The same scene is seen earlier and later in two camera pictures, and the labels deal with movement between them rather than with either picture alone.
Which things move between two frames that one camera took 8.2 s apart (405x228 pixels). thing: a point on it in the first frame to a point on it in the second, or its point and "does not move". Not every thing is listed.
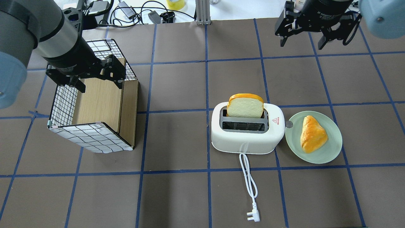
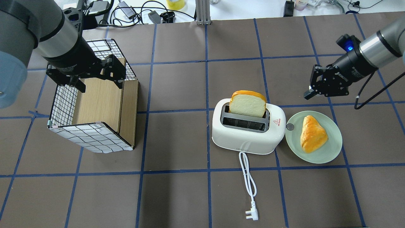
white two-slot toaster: (247, 136) does not move
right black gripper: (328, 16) to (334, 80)
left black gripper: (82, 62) does not move
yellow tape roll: (176, 5) does not move
